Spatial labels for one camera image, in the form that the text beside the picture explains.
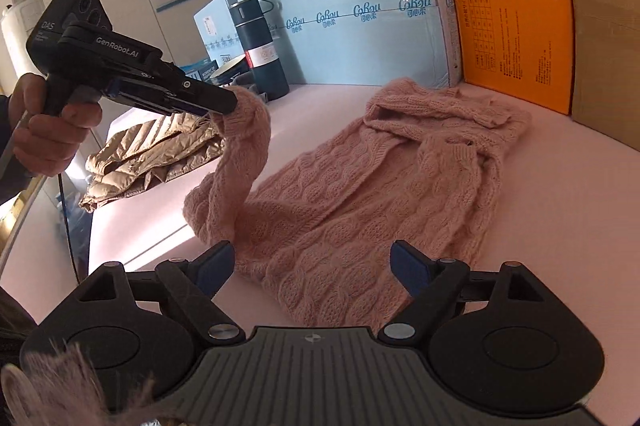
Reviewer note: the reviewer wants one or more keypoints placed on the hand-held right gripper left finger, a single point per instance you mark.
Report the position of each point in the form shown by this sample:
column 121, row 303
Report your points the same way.
column 215, row 266

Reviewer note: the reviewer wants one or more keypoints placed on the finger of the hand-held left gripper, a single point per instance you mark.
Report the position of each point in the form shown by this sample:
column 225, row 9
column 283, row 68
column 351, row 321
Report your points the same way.
column 200, row 90
column 150, row 95

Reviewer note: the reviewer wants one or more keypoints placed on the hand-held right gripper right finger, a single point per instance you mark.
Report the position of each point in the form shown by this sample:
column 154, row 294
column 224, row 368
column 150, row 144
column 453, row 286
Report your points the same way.
column 410, row 267

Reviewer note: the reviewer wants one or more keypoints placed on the person's left hand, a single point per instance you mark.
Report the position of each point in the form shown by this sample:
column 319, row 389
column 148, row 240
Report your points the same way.
column 55, row 141

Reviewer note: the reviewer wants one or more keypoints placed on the dark blue small box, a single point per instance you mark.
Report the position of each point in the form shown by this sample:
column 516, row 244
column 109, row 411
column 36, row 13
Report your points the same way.
column 197, row 69

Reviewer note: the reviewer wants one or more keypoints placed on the grey cloth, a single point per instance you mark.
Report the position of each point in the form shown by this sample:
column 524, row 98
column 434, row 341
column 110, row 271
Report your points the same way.
column 250, row 87

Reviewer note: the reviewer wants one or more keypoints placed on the beige puffer jacket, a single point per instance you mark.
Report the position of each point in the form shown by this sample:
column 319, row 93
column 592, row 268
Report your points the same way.
column 135, row 156

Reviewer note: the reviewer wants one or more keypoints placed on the patterned light blue carton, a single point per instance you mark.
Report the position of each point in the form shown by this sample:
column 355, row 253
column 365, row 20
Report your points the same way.
column 215, row 26

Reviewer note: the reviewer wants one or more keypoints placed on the dark teal thermos bottle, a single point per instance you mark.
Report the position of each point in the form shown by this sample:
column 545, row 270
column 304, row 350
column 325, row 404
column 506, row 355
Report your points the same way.
column 267, row 76

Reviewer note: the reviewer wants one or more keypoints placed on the fuzzy pink fringe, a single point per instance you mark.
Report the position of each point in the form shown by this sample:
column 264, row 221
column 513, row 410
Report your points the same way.
column 75, row 381

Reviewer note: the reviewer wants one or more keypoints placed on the orange carton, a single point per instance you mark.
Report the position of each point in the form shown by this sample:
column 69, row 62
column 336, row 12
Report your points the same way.
column 515, row 6

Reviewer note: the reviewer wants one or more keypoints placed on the brown cardboard box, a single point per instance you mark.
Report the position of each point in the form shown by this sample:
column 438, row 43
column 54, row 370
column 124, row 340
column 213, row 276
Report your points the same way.
column 610, row 31

